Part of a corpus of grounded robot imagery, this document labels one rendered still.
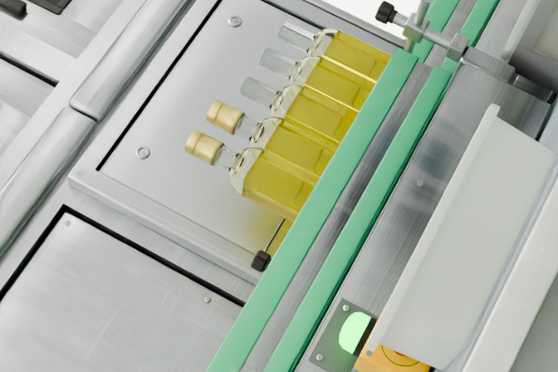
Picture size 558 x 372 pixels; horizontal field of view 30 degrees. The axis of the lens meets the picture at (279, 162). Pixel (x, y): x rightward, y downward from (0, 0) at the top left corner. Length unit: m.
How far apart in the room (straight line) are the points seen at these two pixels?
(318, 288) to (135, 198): 0.42
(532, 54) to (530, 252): 0.56
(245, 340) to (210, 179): 0.43
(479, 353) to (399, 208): 0.42
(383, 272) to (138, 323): 0.43
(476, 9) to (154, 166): 0.53
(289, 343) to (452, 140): 0.33
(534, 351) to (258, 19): 0.94
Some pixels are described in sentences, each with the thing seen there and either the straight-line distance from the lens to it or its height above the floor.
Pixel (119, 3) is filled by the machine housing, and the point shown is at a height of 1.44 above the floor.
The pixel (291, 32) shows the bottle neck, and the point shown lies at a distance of 1.52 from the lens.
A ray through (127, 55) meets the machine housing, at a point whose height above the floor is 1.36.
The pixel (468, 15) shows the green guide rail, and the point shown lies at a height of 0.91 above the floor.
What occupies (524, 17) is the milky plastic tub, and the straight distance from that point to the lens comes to 1.34.
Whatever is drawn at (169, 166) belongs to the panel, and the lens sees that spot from 1.56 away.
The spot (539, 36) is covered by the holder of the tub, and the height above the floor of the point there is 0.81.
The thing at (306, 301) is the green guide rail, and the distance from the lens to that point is 1.20.
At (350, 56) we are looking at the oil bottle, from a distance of 1.49.
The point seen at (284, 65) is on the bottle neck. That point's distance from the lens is 1.49.
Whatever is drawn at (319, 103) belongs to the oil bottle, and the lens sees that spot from 1.44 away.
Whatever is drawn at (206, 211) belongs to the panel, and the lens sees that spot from 1.52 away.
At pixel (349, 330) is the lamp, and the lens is 1.12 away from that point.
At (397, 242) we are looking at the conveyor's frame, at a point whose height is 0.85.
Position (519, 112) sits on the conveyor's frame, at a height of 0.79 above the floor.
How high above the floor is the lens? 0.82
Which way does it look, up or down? 9 degrees up
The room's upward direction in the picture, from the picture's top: 63 degrees counter-clockwise
